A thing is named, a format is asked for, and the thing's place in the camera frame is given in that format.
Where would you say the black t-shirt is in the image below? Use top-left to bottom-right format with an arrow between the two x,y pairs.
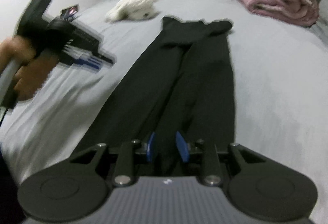
74,15 -> 236,179

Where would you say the pink rolled quilt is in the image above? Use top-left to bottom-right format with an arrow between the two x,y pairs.
239,0 -> 319,27

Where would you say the grey quilted headboard cover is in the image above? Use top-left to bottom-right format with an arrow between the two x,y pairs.
307,0 -> 328,46

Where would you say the person left hand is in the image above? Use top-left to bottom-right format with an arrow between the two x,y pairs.
0,35 -> 61,102

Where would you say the white plush dog toy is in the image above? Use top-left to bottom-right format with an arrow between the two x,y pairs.
105,0 -> 158,22

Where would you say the phone on blue stand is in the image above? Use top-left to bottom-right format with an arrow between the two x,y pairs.
59,4 -> 80,22

